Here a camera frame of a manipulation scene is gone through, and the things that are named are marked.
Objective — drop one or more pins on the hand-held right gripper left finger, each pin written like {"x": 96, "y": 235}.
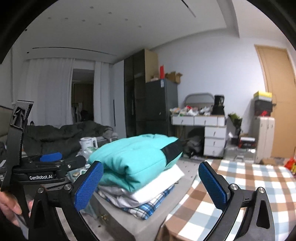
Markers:
{"x": 89, "y": 185}

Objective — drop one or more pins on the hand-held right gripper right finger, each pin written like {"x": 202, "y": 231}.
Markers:
{"x": 212, "y": 185}

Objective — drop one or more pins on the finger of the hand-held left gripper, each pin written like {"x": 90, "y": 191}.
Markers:
{"x": 16, "y": 139}
{"x": 50, "y": 157}

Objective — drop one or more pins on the teal jacket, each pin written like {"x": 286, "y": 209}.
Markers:
{"x": 129, "y": 157}

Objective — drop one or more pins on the person's left hand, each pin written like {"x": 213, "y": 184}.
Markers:
{"x": 7, "y": 204}

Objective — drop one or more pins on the dark green duvet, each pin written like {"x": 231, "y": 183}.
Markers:
{"x": 57, "y": 136}

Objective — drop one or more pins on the checkered blanket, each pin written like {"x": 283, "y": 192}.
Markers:
{"x": 242, "y": 176}

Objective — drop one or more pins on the white kettle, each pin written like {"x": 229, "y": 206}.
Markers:
{"x": 87, "y": 142}

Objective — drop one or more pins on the dark cloth pile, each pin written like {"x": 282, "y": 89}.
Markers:
{"x": 194, "y": 146}

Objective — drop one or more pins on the silver suitcase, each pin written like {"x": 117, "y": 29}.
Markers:
{"x": 245, "y": 155}

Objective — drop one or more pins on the white desk with drawers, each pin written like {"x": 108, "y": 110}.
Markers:
{"x": 215, "y": 139}

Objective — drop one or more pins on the white folded garment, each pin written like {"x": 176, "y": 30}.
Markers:
{"x": 157, "y": 185}

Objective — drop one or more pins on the black and red box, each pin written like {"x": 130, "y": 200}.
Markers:
{"x": 247, "y": 141}

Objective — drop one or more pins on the white curtain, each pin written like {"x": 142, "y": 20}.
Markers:
{"x": 104, "y": 95}
{"x": 48, "y": 92}

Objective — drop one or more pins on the closed cardboard box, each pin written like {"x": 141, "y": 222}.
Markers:
{"x": 269, "y": 161}

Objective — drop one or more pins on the blue plaid shirt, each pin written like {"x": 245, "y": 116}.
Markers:
{"x": 148, "y": 208}

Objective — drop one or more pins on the white suitcase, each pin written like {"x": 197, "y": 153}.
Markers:
{"x": 263, "y": 139}

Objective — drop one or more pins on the flower bouquet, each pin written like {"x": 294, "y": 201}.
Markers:
{"x": 235, "y": 120}

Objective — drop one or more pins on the desk clutter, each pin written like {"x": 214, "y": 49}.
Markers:
{"x": 189, "y": 111}

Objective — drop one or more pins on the red plastic bag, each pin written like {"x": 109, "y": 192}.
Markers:
{"x": 289, "y": 163}

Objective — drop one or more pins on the black box on desk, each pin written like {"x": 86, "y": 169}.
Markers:
{"x": 218, "y": 104}

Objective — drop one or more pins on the yellow plastic bag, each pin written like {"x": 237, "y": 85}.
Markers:
{"x": 293, "y": 170}

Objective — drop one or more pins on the grey arched board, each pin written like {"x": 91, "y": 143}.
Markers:
{"x": 196, "y": 98}

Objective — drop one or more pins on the stack of boxes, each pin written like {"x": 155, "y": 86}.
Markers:
{"x": 263, "y": 104}

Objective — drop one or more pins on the dark wardrobe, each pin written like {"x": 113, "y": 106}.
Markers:
{"x": 136, "y": 92}

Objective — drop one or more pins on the wooden door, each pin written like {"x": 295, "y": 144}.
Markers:
{"x": 279, "y": 92}

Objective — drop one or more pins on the open cardboard box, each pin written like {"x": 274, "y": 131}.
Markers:
{"x": 173, "y": 77}

